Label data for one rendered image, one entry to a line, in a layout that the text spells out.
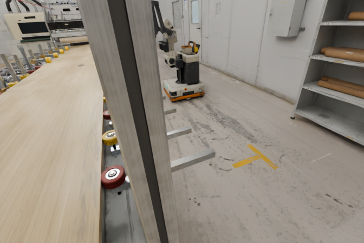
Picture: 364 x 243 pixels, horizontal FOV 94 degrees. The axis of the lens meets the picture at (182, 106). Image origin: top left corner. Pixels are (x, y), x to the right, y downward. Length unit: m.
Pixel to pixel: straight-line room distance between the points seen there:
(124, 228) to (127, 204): 0.10
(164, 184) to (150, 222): 0.05
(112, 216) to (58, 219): 0.33
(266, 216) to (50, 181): 1.43
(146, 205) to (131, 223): 0.70
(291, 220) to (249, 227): 0.33
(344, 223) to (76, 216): 1.74
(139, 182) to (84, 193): 0.52
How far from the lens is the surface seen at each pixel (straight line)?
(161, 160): 0.16
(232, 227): 1.57
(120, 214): 0.94
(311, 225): 1.76
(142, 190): 0.18
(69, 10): 5.62
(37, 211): 0.72
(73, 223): 0.63
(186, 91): 3.09
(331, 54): 2.56
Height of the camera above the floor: 1.38
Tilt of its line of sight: 28 degrees down
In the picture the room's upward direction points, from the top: 4 degrees counter-clockwise
